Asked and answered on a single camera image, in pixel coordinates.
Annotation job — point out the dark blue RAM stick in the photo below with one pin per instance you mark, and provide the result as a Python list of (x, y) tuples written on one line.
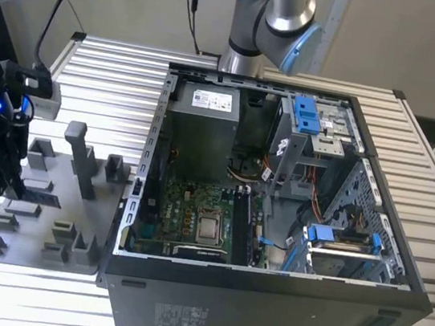
[(44, 199), (249, 232)]

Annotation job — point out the black RAM slot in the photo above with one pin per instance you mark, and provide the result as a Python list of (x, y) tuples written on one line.
[(239, 235)]

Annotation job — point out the black floor stand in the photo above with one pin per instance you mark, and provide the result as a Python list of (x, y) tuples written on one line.
[(1, 31)]

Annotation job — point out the grey plastic parts rack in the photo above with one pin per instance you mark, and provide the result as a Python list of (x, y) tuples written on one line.
[(101, 211)]

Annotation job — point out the black table corner cap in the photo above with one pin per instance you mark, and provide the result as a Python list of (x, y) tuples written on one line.
[(399, 94), (78, 35)]

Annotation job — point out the green motherboard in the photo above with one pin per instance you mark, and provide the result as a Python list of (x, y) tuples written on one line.
[(179, 202)]

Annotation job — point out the grey power supply unit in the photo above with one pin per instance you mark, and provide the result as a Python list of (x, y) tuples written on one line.
[(200, 144)]

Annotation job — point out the black graphics card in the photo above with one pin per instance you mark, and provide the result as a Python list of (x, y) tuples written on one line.
[(198, 253)]

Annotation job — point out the silver CPU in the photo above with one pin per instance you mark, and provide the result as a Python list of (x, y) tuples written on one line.
[(208, 230)]

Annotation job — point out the white power supply label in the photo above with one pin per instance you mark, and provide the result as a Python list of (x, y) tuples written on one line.
[(212, 100)]

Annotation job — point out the grey printed case sticker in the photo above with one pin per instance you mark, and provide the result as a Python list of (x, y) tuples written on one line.
[(179, 317)]

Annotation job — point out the black open PC case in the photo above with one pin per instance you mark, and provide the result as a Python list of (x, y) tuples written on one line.
[(260, 319)]

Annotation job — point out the grey metal drive cage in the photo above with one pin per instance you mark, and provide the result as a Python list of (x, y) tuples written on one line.
[(304, 151)]

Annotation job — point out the blue plastic drive latch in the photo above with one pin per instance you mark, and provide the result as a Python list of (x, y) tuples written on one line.
[(303, 114)]

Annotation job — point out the hard disk in blue carrier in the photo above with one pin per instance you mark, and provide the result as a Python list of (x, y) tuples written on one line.
[(327, 233)]

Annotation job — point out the black square block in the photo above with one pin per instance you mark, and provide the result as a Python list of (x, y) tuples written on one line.
[(433, 128)]

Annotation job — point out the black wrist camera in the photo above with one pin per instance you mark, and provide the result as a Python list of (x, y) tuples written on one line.
[(15, 74)]

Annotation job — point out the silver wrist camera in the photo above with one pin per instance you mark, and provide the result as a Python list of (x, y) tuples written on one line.
[(49, 107)]

